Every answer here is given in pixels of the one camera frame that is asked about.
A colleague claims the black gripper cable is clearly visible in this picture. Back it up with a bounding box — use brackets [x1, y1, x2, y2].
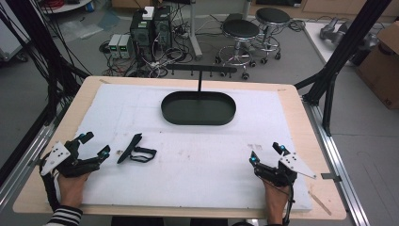
[39, 158, 61, 212]
[281, 184, 296, 226]

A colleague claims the grey bench power supply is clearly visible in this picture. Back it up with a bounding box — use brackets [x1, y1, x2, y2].
[107, 33, 122, 59]
[118, 34, 134, 59]

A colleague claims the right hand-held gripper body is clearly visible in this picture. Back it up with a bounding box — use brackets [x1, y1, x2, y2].
[253, 153, 317, 188]

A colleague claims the black case with wrist strap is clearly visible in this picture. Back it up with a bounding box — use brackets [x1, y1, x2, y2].
[117, 133, 158, 165]

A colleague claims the tangle of floor cables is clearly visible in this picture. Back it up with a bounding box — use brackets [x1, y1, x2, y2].
[99, 18, 227, 79]

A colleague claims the white foam mat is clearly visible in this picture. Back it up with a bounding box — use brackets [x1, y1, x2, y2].
[74, 82, 313, 212]

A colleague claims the thin wooden stick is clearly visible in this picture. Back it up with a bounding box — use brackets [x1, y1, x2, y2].
[308, 190, 333, 217]

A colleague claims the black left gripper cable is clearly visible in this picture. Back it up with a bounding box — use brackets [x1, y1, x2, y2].
[39, 158, 61, 212]

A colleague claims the aluminium rail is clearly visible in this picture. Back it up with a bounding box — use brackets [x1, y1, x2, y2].
[0, 121, 65, 206]
[301, 95, 372, 226]

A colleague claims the grey desk leg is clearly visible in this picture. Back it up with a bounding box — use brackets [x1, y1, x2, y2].
[187, 0, 204, 61]

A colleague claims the person's right hand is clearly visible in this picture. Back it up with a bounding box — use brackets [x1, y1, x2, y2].
[263, 180, 292, 226]

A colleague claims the brown cardboard box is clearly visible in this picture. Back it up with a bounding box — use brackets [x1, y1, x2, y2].
[357, 21, 399, 110]

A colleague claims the black frame post with cables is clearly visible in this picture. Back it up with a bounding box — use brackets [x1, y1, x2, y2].
[0, 0, 92, 126]

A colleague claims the black hook stand with tray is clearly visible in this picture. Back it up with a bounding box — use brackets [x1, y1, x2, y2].
[160, 63, 238, 127]

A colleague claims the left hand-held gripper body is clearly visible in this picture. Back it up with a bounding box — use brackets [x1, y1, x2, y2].
[40, 139, 102, 179]

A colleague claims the person's left hand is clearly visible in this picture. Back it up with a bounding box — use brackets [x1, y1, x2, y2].
[57, 172, 90, 209]

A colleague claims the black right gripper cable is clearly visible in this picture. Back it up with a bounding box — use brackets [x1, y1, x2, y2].
[281, 184, 296, 226]

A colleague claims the grey metal bracket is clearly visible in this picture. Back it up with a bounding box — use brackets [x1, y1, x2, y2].
[320, 171, 343, 184]

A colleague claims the black metal frame post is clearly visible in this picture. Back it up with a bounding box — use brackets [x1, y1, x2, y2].
[294, 0, 393, 137]

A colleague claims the grey machine part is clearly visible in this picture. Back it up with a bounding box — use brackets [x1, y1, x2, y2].
[319, 16, 379, 49]

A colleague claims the black round stool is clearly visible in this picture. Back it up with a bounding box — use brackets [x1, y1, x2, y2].
[215, 18, 262, 81]
[250, 7, 292, 66]

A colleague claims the black computer tower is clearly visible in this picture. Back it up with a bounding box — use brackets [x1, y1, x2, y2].
[152, 5, 173, 52]
[129, 10, 155, 63]

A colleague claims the white box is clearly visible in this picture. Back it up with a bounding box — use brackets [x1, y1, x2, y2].
[142, 6, 155, 21]

